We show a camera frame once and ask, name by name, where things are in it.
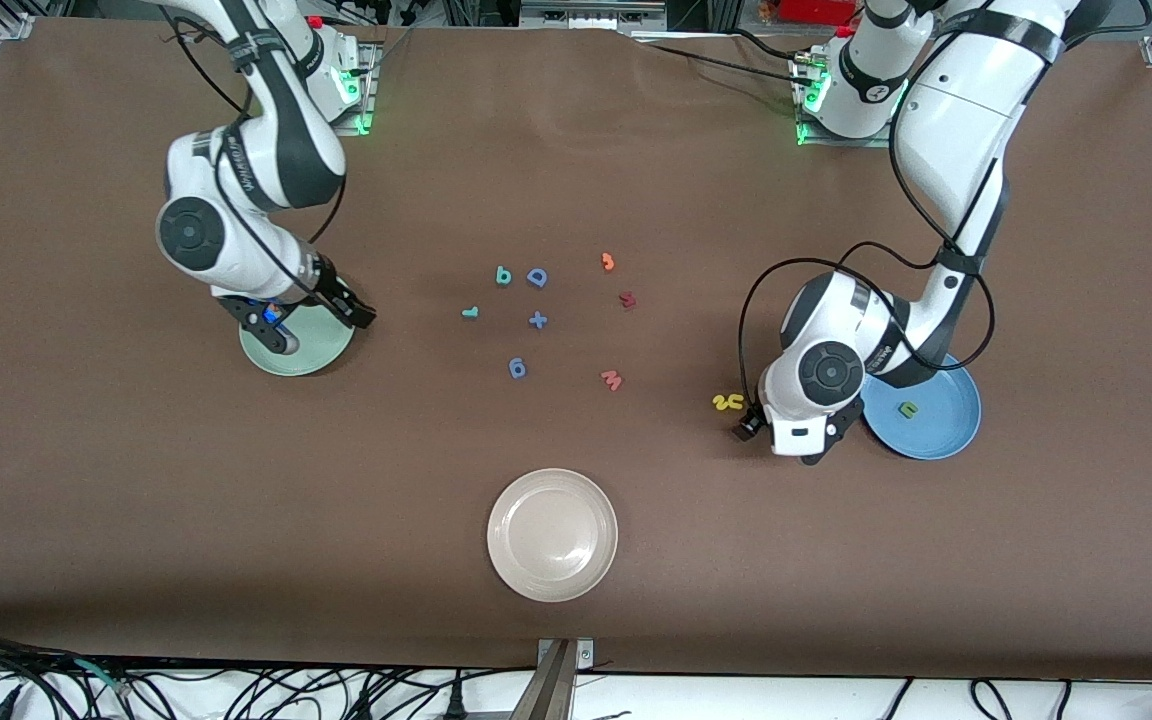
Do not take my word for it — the teal floor cable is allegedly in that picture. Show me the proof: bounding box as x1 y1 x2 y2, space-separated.
74 657 129 698

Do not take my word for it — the aluminium profile beam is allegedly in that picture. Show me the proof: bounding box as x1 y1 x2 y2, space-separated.
509 640 577 720

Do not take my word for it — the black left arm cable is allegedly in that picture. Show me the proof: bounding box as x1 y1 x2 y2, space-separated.
736 120 996 401

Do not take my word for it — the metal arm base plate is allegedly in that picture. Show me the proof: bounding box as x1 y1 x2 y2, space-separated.
331 40 378 137
794 50 902 149

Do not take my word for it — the metal bracket with screw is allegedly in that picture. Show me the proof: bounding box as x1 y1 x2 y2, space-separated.
536 637 595 669

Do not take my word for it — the light green plate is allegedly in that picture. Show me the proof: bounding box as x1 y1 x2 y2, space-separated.
239 296 358 378

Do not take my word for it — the brown table mat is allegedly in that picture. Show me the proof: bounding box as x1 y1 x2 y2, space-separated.
0 15 1152 683

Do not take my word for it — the black cable on table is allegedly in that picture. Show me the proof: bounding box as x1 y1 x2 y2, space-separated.
626 28 812 91

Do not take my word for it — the blue plate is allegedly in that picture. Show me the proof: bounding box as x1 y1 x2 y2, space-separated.
861 352 983 461

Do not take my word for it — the grey metal frame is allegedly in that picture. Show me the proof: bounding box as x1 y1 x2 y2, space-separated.
519 0 669 31

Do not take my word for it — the beige plate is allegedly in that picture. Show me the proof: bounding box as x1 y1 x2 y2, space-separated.
486 468 619 603

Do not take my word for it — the red box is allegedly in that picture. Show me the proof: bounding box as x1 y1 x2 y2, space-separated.
779 0 862 26

